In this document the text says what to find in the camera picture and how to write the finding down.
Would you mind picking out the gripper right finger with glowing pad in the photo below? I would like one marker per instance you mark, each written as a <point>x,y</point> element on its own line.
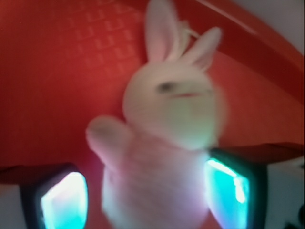
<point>245,194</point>

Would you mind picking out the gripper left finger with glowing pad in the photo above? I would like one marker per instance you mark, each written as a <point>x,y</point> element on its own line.
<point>49,196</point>

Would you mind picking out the pink plush bunny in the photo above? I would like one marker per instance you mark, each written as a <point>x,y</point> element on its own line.
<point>153,176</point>

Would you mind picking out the red plastic tray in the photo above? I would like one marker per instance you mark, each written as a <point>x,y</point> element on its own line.
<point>63,62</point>

